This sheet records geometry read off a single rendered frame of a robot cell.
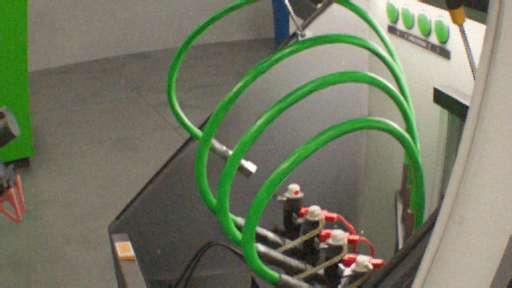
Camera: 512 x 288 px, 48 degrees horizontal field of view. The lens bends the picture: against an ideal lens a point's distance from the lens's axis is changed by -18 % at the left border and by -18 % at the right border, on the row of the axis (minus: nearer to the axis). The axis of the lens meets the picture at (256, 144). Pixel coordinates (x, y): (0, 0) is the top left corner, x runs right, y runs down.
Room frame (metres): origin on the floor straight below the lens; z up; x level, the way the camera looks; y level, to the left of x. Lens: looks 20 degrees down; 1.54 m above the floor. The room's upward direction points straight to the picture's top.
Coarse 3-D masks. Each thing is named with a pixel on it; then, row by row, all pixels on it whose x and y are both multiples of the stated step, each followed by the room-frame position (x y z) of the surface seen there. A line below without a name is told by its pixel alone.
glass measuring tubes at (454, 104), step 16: (448, 96) 0.94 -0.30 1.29; (464, 96) 0.93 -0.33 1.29; (448, 112) 0.97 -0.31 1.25; (464, 112) 0.89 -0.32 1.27; (448, 128) 0.97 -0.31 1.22; (448, 144) 0.94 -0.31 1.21; (448, 160) 0.94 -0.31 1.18; (448, 176) 0.94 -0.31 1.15; (432, 192) 0.98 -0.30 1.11; (432, 208) 0.97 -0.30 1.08
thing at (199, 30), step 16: (240, 0) 1.00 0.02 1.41; (256, 0) 0.99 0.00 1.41; (336, 0) 0.99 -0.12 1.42; (224, 16) 1.00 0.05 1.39; (368, 16) 0.98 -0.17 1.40; (192, 32) 1.00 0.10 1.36; (384, 32) 0.98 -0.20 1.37; (176, 64) 1.00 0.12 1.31; (400, 64) 0.98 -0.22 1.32; (176, 112) 1.00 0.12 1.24; (192, 128) 1.00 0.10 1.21
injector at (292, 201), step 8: (288, 200) 0.91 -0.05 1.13; (296, 200) 0.91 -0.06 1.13; (288, 208) 0.91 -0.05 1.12; (296, 208) 0.91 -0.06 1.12; (288, 216) 0.91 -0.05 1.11; (272, 224) 0.91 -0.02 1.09; (288, 224) 0.91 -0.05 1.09; (296, 224) 0.91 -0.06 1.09; (280, 232) 0.91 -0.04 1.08; (288, 232) 0.91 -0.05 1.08; (296, 232) 0.91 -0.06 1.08; (288, 256) 0.91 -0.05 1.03
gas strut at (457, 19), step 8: (448, 0) 0.63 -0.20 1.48; (456, 0) 0.63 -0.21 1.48; (448, 8) 0.63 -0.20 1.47; (456, 8) 0.63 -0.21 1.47; (456, 16) 0.63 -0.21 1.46; (464, 16) 0.63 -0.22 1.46; (456, 24) 0.63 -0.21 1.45; (464, 32) 0.64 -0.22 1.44; (464, 40) 0.64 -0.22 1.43; (464, 48) 0.65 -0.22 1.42; (472, 56) 0.64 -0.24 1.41; (472, 64) 0.65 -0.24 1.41; (472, 72) 0.65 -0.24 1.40
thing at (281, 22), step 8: (272, 0) 7.19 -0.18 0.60; (280, 0) 7.05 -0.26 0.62; (288, 0) 6.99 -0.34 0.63; (272, 8) 7.24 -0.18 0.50; (280, 8) 7.06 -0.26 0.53; (280, 16) 7.07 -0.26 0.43; (288, 16) 7.01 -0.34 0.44; (280, 24) 7.08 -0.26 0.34; (288, 24) 7.01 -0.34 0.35; (280, 32) 7.09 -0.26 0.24; (288, 32) 7.02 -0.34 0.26; (280, 40) 7.10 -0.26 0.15
